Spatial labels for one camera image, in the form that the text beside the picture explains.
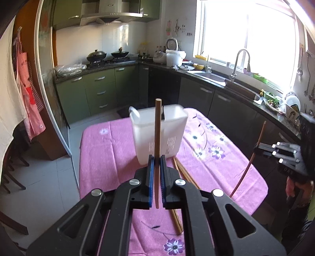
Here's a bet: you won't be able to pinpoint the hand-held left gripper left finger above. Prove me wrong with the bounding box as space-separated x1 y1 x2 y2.
26 155 155 256

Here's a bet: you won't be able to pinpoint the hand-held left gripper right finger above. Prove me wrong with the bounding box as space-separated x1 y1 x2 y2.
160 155 287 256

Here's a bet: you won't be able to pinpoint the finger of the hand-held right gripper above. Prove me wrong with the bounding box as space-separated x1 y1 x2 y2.
271 150 301 164
255 142 299 154

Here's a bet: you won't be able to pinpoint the white plastic utensil holder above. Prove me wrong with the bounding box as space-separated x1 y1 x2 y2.
129 104 189 166

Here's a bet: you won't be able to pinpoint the person's right forearm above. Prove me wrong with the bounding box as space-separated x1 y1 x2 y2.
282 208 314 247

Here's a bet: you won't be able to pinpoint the person's right hand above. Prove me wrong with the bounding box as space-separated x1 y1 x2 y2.
285 176 314 210

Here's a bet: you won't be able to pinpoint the plate of food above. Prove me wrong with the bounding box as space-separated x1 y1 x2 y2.
263 97 282 110

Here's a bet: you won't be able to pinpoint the pink floral tablecloth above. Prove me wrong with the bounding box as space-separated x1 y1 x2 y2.
79 108 269 256

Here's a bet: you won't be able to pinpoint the white plate in rack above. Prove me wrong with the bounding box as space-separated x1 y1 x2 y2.
284 92 301 119

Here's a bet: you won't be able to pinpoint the tall chrome faucet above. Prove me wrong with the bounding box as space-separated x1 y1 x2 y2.
230 49 251 83

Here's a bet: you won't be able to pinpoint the hanging metal ladle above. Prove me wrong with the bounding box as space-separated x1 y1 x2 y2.
296 44 304 83

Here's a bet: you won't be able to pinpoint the dark lower kitchen cabinets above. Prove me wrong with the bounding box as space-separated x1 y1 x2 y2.
138 64 302 178

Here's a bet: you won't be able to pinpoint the steel kitchen sink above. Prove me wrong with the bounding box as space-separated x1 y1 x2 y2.
189 70 229 83

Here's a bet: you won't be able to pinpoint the green lower kitchen cabinets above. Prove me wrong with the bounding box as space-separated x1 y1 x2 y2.
55 64 139 123

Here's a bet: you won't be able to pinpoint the white plastic bucket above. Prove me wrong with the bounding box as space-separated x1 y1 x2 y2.
166 49 186 67

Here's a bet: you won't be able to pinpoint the white rice cooker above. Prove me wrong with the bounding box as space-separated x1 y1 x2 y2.
153 51 168 64

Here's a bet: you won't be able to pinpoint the kitchen window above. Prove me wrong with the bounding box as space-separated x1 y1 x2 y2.
193 0 303 91

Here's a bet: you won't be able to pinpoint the black gas stove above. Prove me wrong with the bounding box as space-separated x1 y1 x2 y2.
87 57 136 68

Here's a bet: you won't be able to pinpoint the condiment bottles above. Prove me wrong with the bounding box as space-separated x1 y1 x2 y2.
138 41 151 60

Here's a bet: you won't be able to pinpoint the black wok with lid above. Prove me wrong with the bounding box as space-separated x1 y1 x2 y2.
111 47 129 59
86 49 107 62

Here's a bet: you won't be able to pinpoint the round grey appliance lid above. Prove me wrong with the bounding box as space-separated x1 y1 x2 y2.
166 37 179 51

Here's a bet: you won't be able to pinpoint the clear plastic bags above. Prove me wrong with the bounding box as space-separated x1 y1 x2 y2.
54 63 87 76

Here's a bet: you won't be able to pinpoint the dark wooden chair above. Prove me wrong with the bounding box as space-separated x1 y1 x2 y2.
0 138 30 195
0 209 29 235

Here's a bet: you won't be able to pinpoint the red checked apron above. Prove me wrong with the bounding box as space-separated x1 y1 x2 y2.
12 27 46 141

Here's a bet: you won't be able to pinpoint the white hanging cloth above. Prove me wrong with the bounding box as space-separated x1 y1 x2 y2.
0 23 26 178

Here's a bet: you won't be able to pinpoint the steel range hood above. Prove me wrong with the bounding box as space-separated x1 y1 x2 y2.
79 0 143 27

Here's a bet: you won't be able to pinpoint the green upper cabinet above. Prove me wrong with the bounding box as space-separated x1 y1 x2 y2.
53 0 82 30
128 0 161 22

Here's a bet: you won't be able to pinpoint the sliding door frame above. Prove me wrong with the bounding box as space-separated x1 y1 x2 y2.
34 0 74 160

